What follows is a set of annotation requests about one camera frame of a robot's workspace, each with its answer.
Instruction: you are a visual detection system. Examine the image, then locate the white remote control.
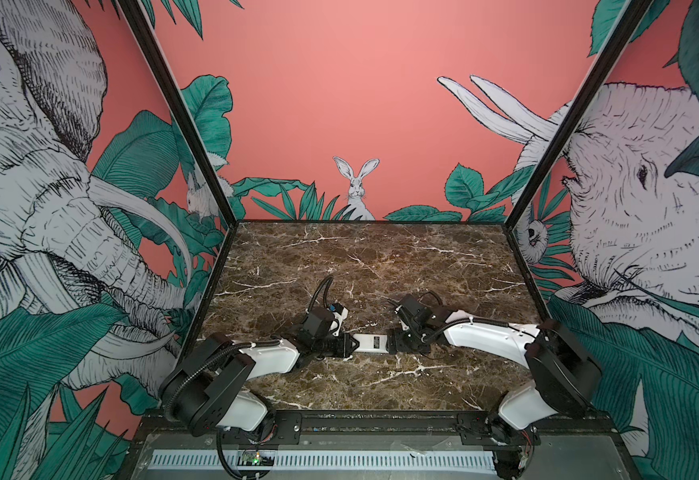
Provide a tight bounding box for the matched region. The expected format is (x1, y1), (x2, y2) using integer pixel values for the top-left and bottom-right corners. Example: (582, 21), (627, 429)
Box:
(351, 333), (389, 354)

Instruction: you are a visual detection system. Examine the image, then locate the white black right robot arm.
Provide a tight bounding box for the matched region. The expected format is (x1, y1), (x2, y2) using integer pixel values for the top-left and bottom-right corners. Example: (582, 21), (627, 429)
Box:
(387, 294), (603, 433)

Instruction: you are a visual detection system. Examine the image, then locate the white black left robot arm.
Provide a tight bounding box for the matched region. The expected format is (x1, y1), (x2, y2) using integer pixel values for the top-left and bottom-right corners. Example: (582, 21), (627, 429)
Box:
(159, 303), (359, 443)

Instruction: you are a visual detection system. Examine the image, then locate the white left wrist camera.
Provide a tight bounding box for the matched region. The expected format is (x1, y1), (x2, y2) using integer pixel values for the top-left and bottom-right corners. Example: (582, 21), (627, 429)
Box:
(329, 303), (349, 336)

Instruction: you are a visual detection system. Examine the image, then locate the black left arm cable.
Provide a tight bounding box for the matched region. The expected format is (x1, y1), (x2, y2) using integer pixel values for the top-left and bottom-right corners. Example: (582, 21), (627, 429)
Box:
(306, 274), (336, 313)

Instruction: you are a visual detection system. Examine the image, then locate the black front mounting rail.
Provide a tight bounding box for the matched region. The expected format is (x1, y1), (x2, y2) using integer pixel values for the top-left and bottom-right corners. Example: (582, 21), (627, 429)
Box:
(132, 409), (617, 448)

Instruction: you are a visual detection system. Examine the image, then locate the white slotted cable duct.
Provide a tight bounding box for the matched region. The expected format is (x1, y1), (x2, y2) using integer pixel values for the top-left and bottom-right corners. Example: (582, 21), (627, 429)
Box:
(148, 449), (495, 474)

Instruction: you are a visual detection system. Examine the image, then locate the black corner frame post right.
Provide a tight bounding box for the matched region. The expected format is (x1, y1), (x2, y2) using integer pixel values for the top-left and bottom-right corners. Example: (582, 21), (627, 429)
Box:
(503, 0), (653, 230)

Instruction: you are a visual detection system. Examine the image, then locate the black corner frame post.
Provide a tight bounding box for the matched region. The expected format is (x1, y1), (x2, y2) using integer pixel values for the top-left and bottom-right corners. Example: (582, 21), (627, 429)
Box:
(503, 0), (653, 230)
(118, 0), (238, 227)

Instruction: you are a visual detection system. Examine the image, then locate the black corner frame post left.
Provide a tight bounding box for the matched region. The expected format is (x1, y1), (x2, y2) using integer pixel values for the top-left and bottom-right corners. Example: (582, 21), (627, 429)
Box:
(118, 0), (238, 227)

